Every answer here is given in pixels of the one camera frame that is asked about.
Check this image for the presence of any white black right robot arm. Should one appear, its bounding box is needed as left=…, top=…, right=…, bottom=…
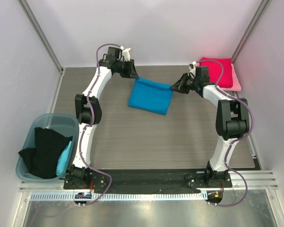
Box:
left=170, top=64, right=249, bottom=187

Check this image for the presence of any teal plastic bin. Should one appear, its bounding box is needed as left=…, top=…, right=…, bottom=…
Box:
left=16, top=113, right=79, bottom=183

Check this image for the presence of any folded pink t shirt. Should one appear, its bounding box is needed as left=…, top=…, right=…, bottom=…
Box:
left=221, top=64, right=241, bottom=92

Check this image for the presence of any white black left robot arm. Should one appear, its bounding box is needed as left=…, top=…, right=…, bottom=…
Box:
left=68, top=44, right=139, bottom=189

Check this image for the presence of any white slotted cable duct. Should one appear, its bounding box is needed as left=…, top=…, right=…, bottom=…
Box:
left=30, top=191, right=207, bottom=202

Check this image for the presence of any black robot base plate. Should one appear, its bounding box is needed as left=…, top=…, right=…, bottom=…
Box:
left=63, top=167, right=232, bottom=191

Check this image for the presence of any aluminium frame post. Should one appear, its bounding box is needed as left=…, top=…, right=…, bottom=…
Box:
left=231, top=0, right=271, bottom=64
left=18, top=0, right=63, bottom=74

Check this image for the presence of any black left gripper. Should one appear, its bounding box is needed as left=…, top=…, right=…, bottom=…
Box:
left=115, top=59, right=139, bottom=79

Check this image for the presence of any aluminium frame post left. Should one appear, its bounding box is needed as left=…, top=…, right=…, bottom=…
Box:
left=18, top=0, right=63, bottom=74

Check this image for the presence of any light blue t shirt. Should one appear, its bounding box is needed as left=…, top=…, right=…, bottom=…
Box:
left=55, top=141, right=72, bottom=176

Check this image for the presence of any aluminium frame post right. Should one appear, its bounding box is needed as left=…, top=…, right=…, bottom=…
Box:
left=231, top=0, right=271, bottom=64

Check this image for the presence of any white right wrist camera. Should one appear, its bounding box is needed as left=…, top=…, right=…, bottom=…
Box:
left=189, top=61, right=199, bottom=76

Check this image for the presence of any folded red t shirt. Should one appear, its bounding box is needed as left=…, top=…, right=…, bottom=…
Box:
left=200, top=57, right=233, bottom=88

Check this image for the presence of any black t shirt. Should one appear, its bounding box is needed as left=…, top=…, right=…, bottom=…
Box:
left=18, top=127, right=72, bottom=179

